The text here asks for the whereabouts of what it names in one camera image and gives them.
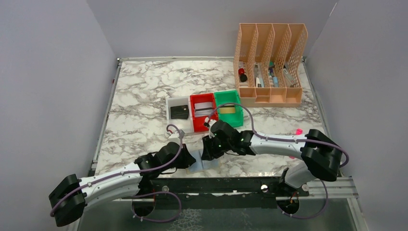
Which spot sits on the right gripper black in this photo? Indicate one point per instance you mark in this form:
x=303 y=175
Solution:
x=208 y=147

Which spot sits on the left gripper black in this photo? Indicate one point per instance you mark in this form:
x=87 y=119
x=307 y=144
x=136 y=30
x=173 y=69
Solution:
x=187 y=158

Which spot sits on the green plastic bin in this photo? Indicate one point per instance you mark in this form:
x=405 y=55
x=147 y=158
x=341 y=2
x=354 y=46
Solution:
x=231 y=96

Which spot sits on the red plastic bin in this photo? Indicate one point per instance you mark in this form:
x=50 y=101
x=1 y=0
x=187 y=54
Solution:
x=198 y=122

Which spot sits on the silver credit card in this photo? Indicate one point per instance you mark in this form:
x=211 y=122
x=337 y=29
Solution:
x=203 y=109

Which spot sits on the white plastic bin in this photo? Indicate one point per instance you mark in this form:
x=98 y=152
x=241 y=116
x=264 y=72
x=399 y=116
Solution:
x=183 y=124

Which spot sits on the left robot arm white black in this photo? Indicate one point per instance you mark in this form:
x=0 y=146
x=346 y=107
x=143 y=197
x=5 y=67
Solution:
x=72 y=196

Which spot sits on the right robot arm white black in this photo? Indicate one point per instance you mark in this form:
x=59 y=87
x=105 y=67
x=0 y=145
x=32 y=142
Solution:
x=320 y=156

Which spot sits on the gold credit card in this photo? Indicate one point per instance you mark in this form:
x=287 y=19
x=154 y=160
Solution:
x=227 y=109

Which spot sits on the black credit card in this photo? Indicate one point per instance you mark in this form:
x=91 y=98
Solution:
x=179 y=112

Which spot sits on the red black item in organizer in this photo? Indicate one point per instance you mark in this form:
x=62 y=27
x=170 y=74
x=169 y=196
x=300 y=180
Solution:
x=242 y=75

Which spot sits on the pink highlighter marker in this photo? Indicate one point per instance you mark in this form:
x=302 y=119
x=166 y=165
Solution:
x=298 y=132

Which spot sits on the stationery items in organizer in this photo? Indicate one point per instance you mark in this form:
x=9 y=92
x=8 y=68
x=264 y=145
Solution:
x=289 y=78

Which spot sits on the orange mesh file organizer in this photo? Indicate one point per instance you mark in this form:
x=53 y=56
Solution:
x=266 y=61

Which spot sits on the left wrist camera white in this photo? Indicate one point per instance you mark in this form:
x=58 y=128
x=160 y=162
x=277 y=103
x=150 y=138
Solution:
x=172 y=136

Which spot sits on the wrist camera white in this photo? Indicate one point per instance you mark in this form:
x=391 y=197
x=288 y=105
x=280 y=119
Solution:
x=208 y=123
x=172 y=136

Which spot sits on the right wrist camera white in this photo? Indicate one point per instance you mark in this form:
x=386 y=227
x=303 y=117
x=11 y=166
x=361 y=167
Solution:
x=208 y=123

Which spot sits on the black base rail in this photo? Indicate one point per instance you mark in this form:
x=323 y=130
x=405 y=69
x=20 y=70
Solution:
x=214 y=193

